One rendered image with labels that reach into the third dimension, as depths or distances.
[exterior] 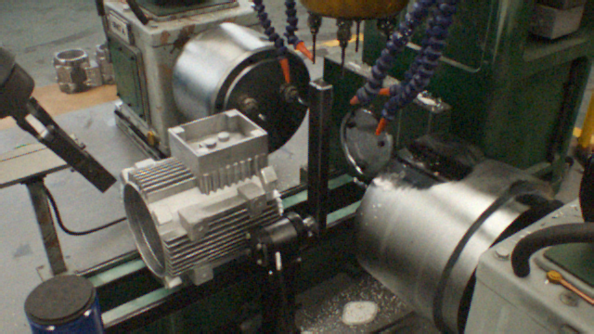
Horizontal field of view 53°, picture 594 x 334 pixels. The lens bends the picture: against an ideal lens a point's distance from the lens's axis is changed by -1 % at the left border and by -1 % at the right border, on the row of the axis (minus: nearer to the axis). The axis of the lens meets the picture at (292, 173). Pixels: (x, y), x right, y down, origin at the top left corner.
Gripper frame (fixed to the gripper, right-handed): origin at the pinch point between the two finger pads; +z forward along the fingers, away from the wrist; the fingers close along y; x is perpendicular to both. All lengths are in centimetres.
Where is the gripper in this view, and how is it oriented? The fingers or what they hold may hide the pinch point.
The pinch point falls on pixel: (94, 172)
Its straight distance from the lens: 94.3
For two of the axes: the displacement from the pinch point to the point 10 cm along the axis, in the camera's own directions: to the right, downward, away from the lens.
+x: -7.1, 6.9, -1.5
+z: 4.1, 5.7, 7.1
